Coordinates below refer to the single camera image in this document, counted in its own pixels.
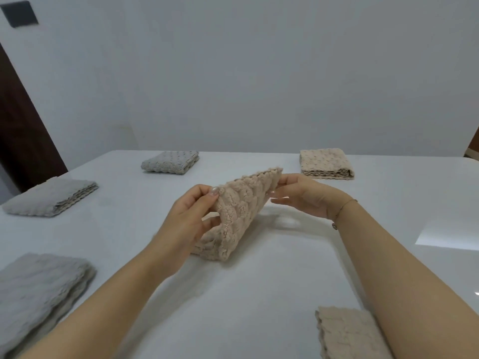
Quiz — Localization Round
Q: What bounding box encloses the brown wooden furniture edge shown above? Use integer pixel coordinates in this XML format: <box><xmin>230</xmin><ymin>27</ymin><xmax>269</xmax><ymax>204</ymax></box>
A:
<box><xmin>464</xmin><ymin>125</ymin><xmax>479</xmax><ymax>162</ymax></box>

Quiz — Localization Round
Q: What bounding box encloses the person's right forearm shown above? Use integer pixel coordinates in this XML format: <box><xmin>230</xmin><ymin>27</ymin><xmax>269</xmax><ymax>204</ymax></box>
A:
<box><xmin>331</xmin><ymin>200</ymin><xmax>479</xmax><ymax>359</ymax></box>

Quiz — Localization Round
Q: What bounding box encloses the thin gold bracelet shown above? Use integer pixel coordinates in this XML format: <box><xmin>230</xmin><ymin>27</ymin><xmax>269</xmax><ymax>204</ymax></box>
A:
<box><xmin>331</xmin><ymin>199</ymin><xmax>358</xmax><ymax>231</ymax></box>

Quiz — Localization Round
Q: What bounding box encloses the person's left hand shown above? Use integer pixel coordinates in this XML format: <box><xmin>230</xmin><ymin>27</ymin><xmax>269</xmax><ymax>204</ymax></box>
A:
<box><xmin>149</xmin><ymin>184</ymin><xmax>222</xmax><ymax>279</ymax></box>

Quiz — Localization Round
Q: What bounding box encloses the dark brown wooden door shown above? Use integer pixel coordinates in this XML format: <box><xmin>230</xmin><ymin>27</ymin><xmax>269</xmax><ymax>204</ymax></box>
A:
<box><xmin>0</xmin><ymin>43</ymin><xmax>69</xmax><ymax>195</ymax></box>

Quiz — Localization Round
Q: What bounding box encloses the person's right hand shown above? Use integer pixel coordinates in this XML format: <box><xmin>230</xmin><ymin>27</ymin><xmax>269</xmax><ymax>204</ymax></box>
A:
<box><xmin>267</xmin><ymin>173</ymin><xmax>348</xmax><ymax>222</ymax></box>

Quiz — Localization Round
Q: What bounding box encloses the beige textured towel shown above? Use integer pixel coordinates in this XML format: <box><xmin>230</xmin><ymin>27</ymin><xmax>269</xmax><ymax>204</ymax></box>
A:
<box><xmin>299</xmin><ymin>148</ymin><xmax>355</xmax><ymax>180</ymax></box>
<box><xmin>315</xmin><ymin>305</ymin><xmax>394</xmax><ymax>359</ymax></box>
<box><xmin>191</xmin><ymin>167</ymin><xmax>284</xmax><ymax>263</ymax></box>

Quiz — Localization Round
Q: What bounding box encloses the person's left forearm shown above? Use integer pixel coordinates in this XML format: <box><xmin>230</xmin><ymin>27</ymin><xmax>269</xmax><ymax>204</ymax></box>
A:
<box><xmin>17</xmin><ymin>254</ymin><xmax>182</xmax><ymax>359</ymax></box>

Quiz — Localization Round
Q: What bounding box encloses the folded beige textured towel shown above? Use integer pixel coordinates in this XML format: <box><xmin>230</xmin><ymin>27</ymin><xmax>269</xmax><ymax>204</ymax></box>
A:
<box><xmin>299</xmin><ymin>148</ymin><xmax>355</xmax><ymax>180</ymax></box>
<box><xmin>315</xmin><ymin>305</ymin><xmax>394</xmax><ymax>359</ymax></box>

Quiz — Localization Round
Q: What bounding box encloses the dark wall switch plate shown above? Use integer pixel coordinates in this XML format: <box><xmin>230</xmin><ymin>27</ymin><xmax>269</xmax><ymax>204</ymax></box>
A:
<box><xmin>0</xmin><ymin>0</ymin><xmax>39</xmax><ymax>29</ymax></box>

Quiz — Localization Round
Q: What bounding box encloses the folded grey textured towel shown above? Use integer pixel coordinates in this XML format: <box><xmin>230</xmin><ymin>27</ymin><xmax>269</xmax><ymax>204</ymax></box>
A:
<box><xmin>0</xmin><ymin>253</ymin><xmax>97</xmax><ymax>359</ymax></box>
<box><xmin>2</xmin><ymin>177</ymin><xmax>99</xmax><ymax>217</ymax></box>
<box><xmin>141</xmin><ymin>151</ymin><xmax>200</xmax><ymax>176</ymax></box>

